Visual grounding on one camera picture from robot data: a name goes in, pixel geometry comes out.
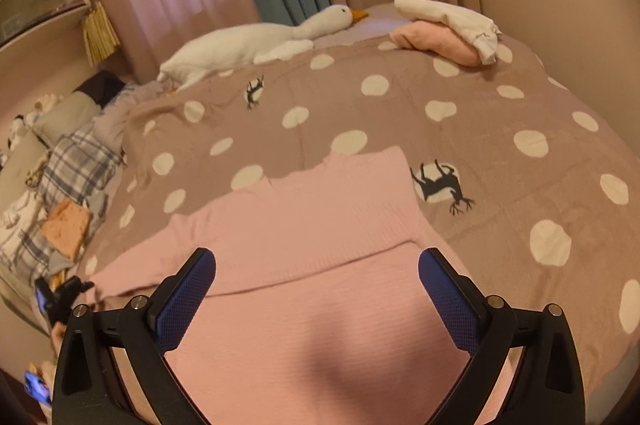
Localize mauve polka dot blanket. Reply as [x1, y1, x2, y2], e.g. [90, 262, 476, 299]
[82, 2, 640, 406]

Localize folded white cloth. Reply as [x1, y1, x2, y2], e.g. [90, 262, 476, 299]
[394, 0, 503, 65]

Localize dark cloth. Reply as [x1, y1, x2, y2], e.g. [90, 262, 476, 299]
[82, 70, 126, 108]

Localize grey pillow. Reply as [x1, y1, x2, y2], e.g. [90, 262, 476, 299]
[32, 90, 108, 148]

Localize plaid cloth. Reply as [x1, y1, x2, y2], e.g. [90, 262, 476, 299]
[0, 125, 126, 271]

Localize orange cloth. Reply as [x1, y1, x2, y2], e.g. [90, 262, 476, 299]
[41, 199, 93, 258]

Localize pink knit sweater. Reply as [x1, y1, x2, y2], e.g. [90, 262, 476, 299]
[92, 145, 516, 425]

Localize white goose plush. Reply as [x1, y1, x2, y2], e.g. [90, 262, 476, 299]
[157, 4, 370, 86]

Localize lavender bedding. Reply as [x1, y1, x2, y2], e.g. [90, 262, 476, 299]
[95, 80, 171, 151]

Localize folded pink cloth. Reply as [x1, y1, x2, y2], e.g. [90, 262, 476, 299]
[389, 19, 493, 67]

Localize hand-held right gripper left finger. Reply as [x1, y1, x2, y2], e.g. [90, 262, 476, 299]
[52, 247, 217, 425]

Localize small plush toys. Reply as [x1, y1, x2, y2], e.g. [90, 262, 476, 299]
[7, 95, 63, 146]

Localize smartphone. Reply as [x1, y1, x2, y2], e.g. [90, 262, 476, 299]
[24, 369, 53, 407]

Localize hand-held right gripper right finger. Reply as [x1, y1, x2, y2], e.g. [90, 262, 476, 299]
[417, 247, 586, 425]

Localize yellowed book stack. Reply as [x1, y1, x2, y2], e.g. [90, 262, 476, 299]
[81, 2, 122, 67]

